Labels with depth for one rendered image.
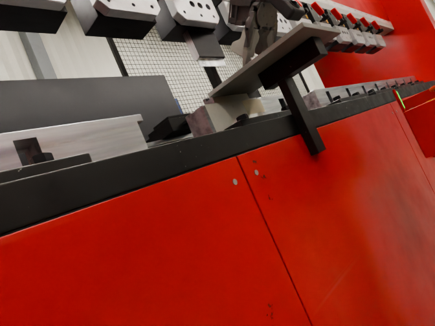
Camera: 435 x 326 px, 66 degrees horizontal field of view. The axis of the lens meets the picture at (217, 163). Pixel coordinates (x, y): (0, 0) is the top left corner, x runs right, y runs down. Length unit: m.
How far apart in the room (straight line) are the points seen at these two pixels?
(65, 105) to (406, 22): 2.38
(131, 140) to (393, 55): 2.51
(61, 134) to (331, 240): 0.51
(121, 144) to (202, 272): 0.25
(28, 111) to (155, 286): 0.86
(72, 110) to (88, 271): 0.89
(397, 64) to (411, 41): 0.17
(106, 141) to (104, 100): 0.73
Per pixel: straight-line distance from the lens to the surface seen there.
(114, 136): 0.57
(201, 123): 0.73
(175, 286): 0.41
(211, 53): 0.89
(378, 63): 2.92
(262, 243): 0.53
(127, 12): 0.73
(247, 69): 0.71
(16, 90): 1.19
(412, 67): 2.87
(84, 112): 1.22
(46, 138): 0.53
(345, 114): 1.00
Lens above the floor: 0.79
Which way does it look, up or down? 4 degrees up
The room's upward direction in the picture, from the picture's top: 24 degrees counter-clockwise
